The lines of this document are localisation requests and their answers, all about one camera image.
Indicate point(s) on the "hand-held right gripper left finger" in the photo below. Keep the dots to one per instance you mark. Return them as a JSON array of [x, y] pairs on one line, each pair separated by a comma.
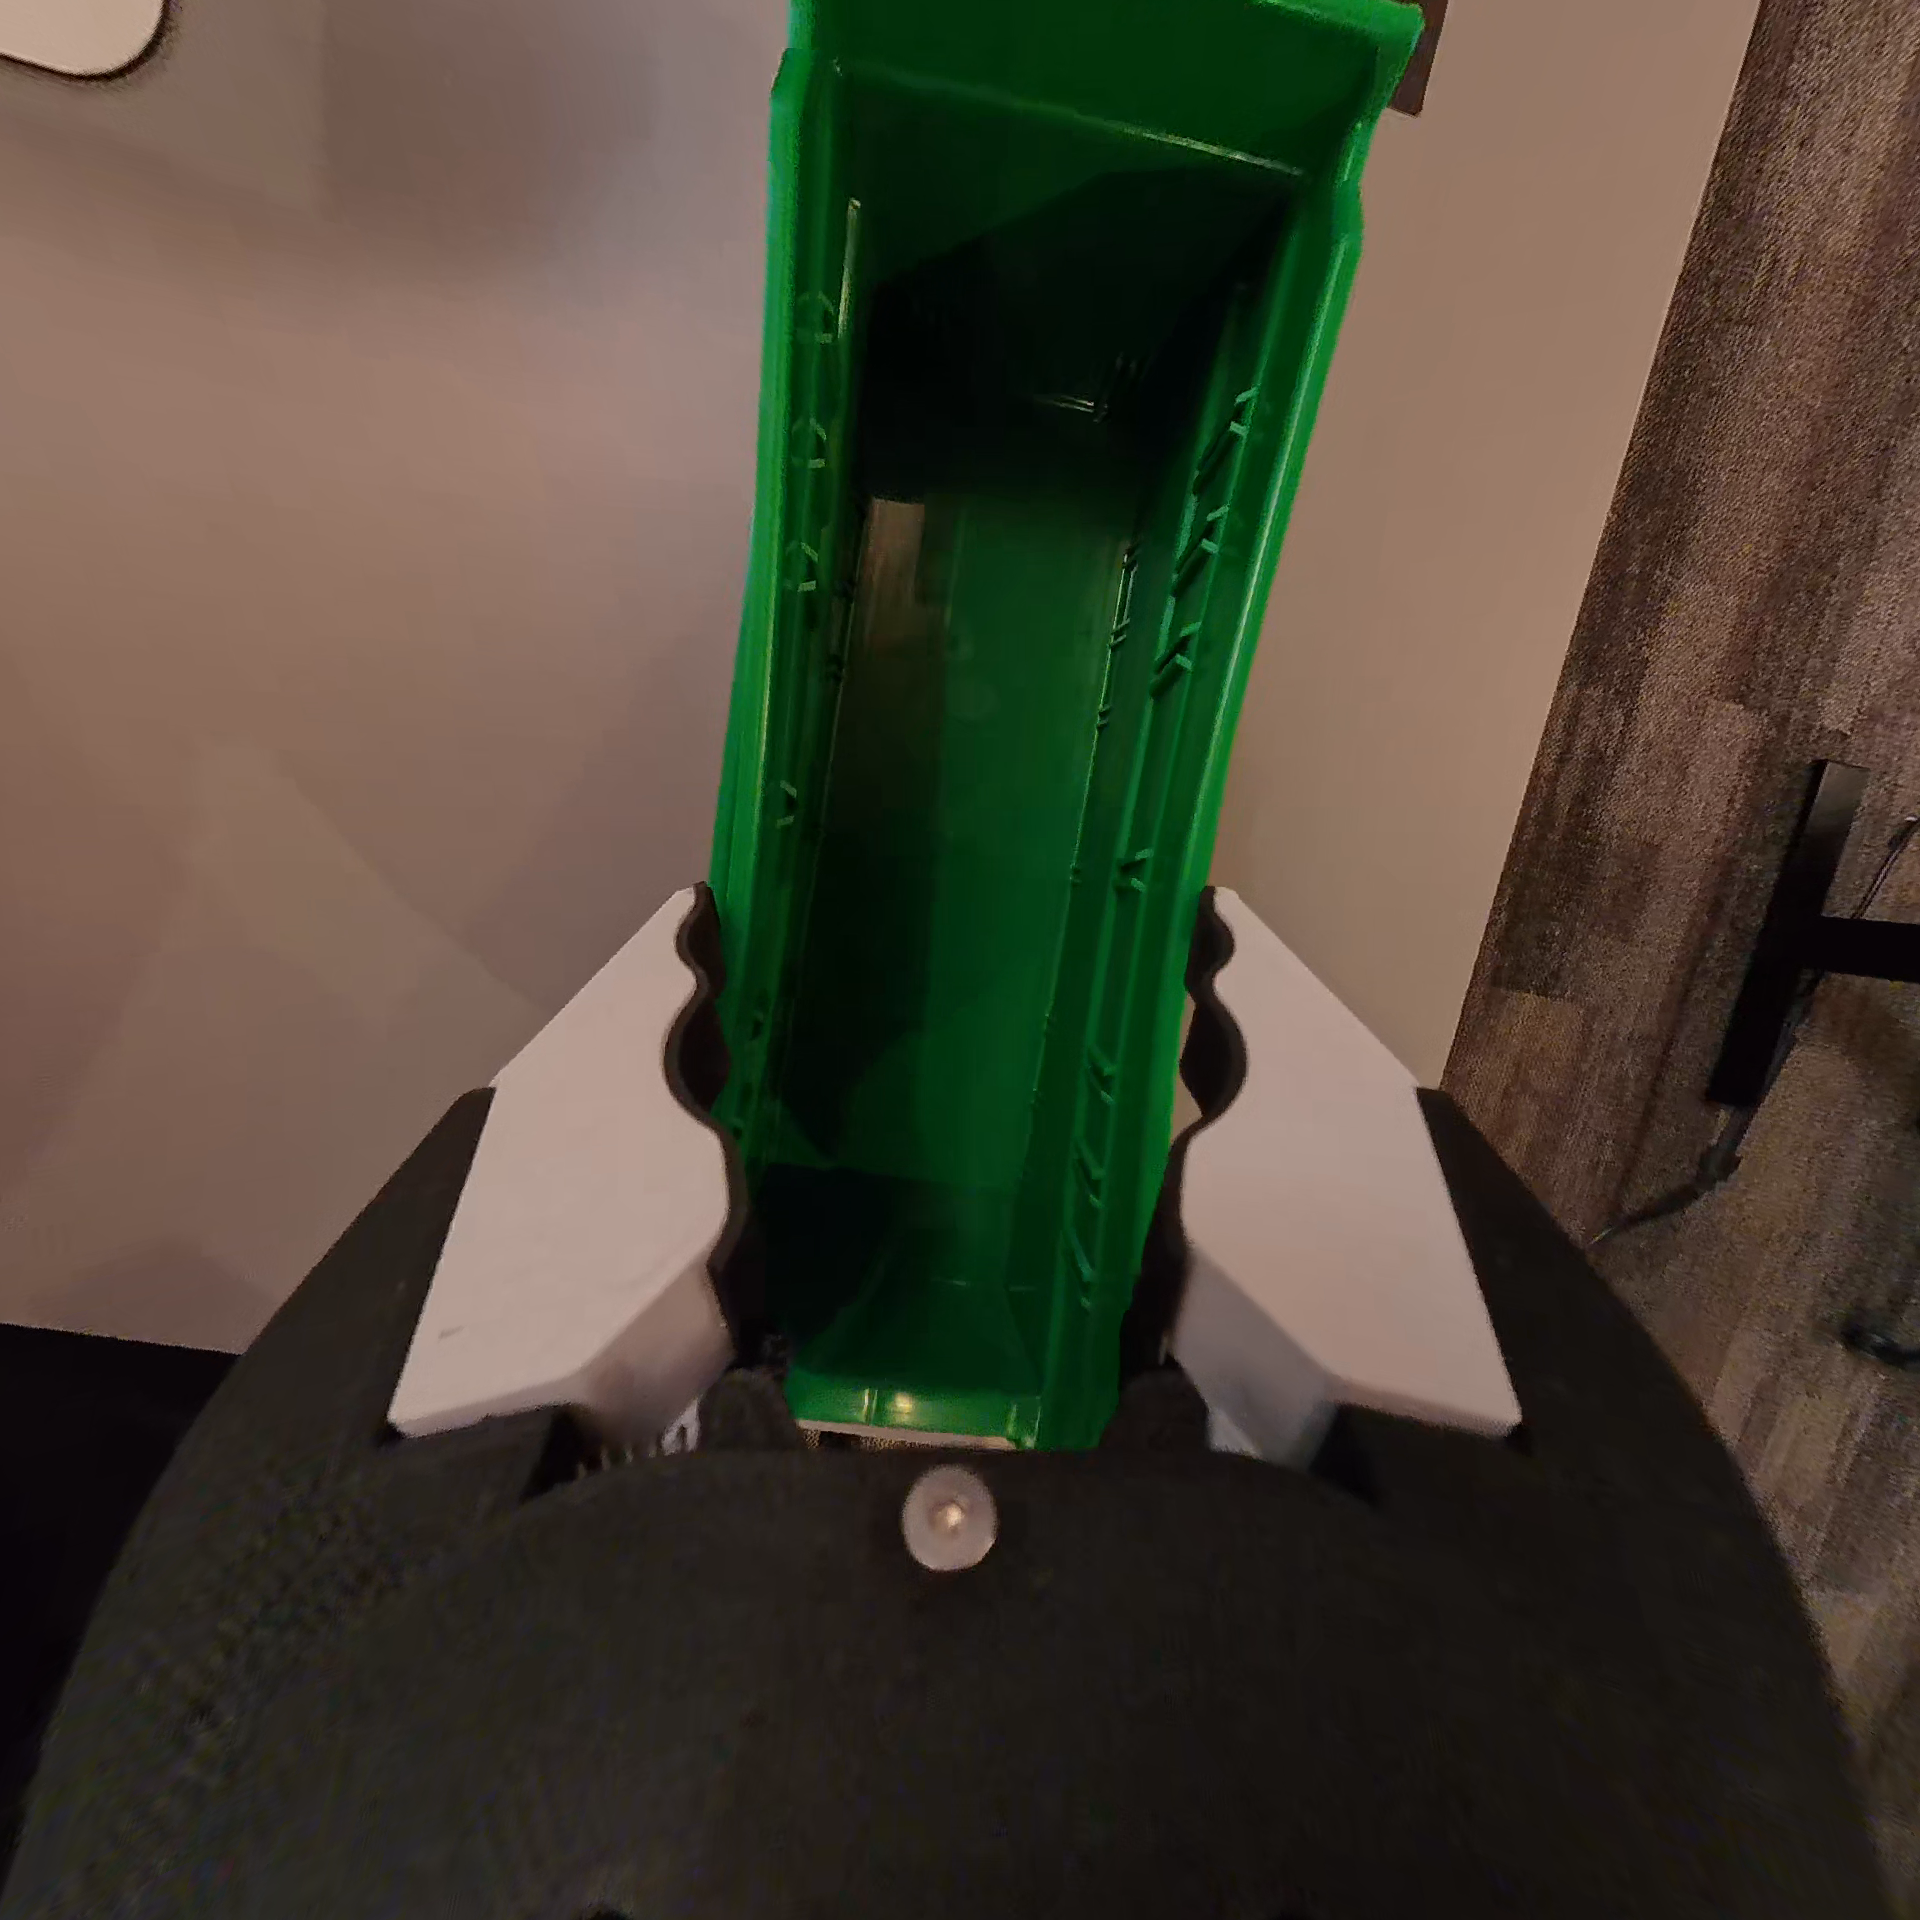
[[576, 1233]]

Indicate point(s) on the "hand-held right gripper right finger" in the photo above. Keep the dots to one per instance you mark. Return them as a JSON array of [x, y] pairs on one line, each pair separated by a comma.
[[1337, 1233]]

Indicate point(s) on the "green plastic bin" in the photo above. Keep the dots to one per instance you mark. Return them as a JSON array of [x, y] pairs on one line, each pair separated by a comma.
[[959, 898]]

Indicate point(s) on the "black metal desk foot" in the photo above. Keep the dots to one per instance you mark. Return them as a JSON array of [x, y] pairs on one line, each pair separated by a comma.
[[1800, 898]]

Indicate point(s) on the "white rounded base plate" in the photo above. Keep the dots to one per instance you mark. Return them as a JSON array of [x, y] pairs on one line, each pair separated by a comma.
[[74, 29]]

